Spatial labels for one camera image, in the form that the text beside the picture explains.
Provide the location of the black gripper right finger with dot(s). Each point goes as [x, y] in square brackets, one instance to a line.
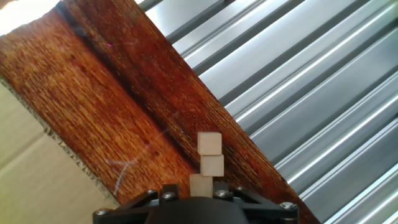
[222, 189]

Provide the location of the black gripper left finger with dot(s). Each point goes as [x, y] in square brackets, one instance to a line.
[169, 190]

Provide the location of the red-brown wooden board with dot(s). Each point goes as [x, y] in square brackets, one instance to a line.
[109, 93]

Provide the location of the brown cardboard sheet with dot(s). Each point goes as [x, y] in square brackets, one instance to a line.
[31, 171]

